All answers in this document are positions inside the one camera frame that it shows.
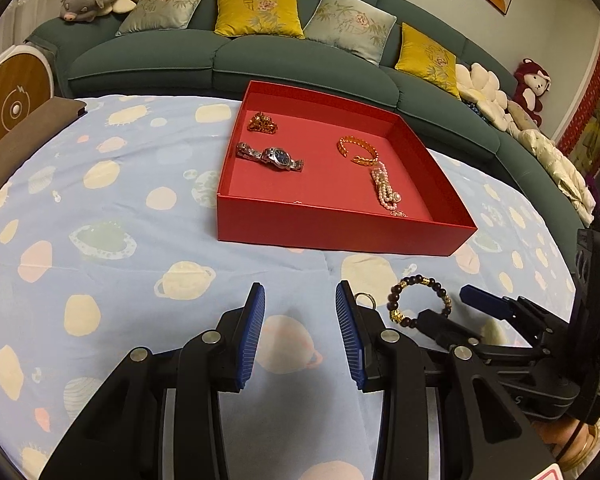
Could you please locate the tan plush cushion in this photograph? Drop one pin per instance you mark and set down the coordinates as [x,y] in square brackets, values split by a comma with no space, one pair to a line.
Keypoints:
[522,115]

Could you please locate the brown notebook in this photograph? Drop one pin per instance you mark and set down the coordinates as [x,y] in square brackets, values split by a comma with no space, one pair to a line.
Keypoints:
[30,135]

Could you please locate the red monkey plush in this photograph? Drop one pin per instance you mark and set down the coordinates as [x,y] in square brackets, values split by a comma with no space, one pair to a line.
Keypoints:
[530,92]

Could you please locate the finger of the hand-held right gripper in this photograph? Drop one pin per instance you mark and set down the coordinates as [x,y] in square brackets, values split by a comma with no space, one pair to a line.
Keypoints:
[485,301]
[445,330]

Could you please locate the cream knotted cushion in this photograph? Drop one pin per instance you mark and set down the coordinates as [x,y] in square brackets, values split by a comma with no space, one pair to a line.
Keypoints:
[555,170]

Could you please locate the red wall hanging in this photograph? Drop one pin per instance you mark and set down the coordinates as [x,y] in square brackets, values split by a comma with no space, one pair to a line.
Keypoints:
[595,105]

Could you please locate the white round wooden-face device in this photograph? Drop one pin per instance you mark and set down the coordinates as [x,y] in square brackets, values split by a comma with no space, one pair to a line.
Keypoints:
[15,95]

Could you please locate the yellow embroidered pillow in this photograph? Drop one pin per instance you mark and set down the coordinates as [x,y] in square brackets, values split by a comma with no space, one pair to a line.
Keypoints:
[257,10]
[427,60]

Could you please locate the red cardboard box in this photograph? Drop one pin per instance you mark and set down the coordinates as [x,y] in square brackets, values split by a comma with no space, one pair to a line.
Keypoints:
[325,190]

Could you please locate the blue planet print tablecloth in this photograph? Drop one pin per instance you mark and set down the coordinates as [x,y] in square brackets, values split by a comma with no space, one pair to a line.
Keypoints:
[105,220]

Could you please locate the white flower cushion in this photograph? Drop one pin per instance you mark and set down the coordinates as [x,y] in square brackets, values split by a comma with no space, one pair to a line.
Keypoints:
[482,92]

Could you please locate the gold link watch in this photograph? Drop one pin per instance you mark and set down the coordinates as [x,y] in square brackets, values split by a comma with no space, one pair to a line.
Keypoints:
[262,124]

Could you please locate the person's right hand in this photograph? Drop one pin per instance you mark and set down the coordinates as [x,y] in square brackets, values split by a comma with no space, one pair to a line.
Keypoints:
[565,440]

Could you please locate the green sofa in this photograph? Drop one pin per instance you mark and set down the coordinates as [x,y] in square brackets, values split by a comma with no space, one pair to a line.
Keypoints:
[180,55]

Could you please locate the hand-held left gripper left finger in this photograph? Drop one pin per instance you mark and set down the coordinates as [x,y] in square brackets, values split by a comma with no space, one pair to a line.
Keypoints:
[250,340]

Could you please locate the grey embroidered pillow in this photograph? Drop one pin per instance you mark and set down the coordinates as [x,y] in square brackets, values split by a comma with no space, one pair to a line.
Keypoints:
[167,7]
[352,22]

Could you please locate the silver metal watch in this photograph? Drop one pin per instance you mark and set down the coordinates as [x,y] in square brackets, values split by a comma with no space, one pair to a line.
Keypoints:
[277,156]

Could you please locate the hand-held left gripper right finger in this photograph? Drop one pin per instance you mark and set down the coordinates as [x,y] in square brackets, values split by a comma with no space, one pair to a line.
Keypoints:
[349,340]

